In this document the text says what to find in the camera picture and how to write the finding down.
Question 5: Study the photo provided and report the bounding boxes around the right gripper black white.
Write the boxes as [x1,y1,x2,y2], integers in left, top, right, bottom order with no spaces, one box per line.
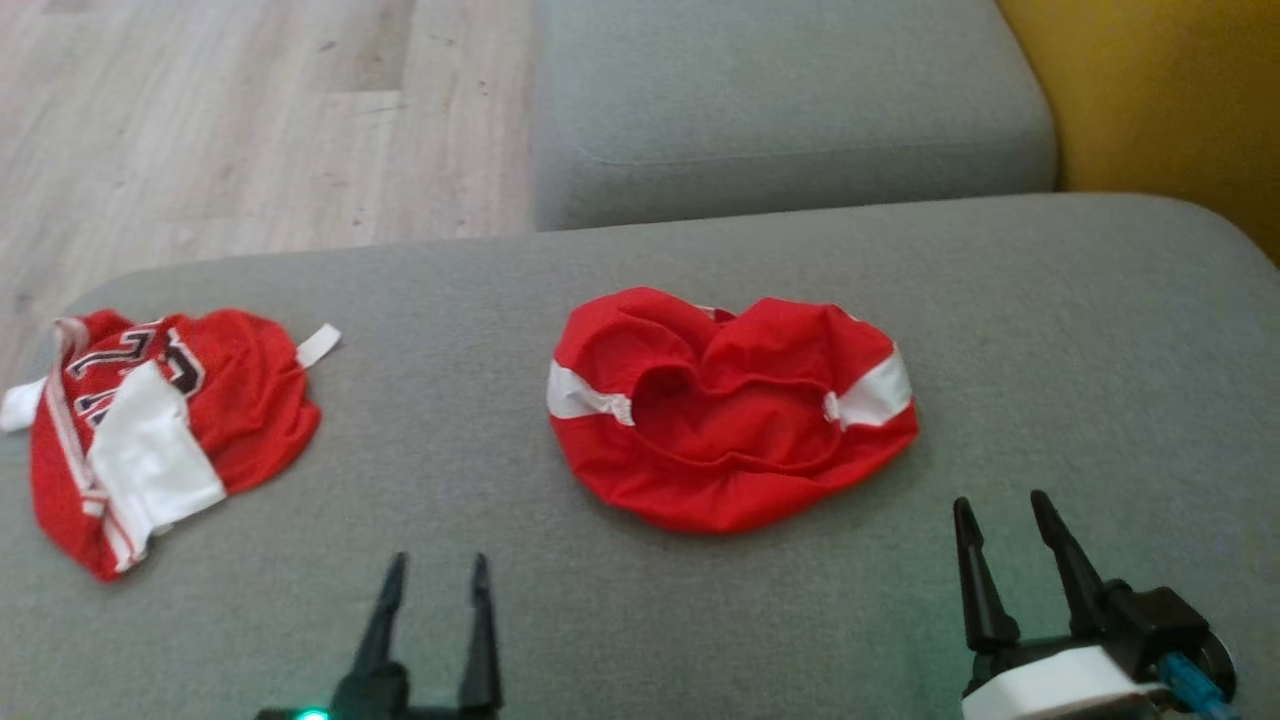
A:
[953,490,1171,720]

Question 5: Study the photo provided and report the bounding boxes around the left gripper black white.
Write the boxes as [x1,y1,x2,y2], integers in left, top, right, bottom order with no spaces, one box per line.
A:
[255,552,503,720]

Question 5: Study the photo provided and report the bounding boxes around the red white basketball jersey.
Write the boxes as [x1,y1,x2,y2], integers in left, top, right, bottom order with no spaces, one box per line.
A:
[0,308,342,584]

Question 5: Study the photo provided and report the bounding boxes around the large grey sofa seat cushion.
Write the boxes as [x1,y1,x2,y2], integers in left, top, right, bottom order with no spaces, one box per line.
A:
[0,193,1280,720]

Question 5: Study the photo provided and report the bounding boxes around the red shorts white stripes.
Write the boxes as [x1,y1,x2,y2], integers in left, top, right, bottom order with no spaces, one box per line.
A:
[547,287,920,535]

